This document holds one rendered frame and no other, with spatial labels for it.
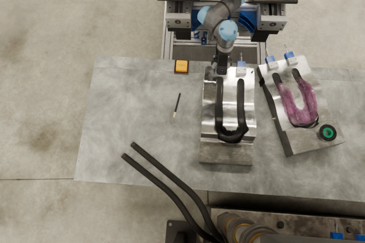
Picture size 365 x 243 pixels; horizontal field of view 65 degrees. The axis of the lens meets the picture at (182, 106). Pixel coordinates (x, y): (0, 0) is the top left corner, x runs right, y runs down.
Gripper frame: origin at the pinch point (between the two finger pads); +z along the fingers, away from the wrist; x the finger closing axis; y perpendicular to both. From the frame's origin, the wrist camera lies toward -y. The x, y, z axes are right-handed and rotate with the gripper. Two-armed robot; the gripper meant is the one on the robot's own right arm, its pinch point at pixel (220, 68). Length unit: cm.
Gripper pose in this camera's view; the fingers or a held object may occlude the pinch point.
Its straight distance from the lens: 152.3
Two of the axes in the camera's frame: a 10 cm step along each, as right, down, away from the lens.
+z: 0.3, 3.0, 9.5
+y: 0.7, -9.5, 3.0
